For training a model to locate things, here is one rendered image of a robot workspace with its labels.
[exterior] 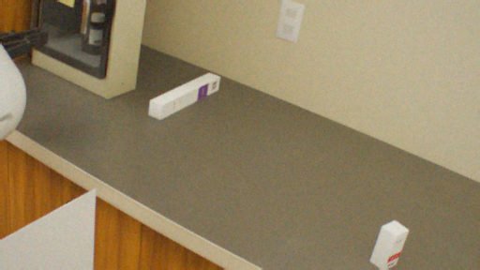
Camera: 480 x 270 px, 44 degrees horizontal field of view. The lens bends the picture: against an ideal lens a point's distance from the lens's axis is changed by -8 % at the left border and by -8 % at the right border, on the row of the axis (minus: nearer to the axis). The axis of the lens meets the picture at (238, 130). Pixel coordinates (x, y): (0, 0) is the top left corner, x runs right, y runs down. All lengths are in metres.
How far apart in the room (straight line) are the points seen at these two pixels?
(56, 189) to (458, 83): 1.03
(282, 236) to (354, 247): 0.14
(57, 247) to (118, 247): 0.61
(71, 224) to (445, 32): 1.12
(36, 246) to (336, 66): 1.17
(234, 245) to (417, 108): 0.72
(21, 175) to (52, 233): 0.82
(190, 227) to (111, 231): 0.25
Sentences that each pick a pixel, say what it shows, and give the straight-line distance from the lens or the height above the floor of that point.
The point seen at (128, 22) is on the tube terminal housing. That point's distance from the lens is 1.61.
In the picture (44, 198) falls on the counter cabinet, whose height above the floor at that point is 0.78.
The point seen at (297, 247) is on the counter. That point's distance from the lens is 1.20.
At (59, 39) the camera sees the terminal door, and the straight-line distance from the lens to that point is 1.72.
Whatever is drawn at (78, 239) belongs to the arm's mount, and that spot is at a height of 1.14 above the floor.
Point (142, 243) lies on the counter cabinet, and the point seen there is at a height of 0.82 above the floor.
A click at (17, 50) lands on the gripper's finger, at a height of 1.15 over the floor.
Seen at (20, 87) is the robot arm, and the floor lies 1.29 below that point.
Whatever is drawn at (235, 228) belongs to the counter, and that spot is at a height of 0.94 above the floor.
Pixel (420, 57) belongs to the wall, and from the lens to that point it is 1.65.
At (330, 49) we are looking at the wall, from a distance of 1.74.
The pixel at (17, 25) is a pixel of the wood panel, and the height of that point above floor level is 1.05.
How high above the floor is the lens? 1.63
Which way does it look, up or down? 26 degrees down
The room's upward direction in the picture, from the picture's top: 10 degrees clockwise
